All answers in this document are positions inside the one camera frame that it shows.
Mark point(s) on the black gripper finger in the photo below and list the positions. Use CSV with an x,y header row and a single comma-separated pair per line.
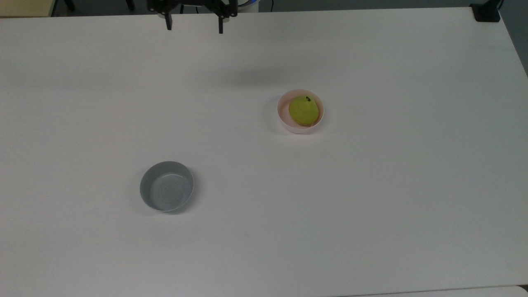
x,y
221,25
168,21

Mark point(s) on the black chair leg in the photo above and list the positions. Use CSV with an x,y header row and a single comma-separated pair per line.
x,y
69,4
130,4

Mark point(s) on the black clamp mount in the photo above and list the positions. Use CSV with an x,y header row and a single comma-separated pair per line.
x,y
486,12

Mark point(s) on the wooden furniture panel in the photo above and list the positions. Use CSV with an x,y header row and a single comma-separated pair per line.
x,y
24,7

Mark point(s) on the pink plastic bowl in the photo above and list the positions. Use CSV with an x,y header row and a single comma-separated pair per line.
x,y
284,119

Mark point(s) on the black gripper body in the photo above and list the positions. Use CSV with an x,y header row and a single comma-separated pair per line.
x,y
194,3

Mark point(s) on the grey plastic bowl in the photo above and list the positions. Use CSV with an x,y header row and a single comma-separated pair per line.
x,y
166,187

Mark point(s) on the green pear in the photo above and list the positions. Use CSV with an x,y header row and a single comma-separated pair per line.
x,y
304,111

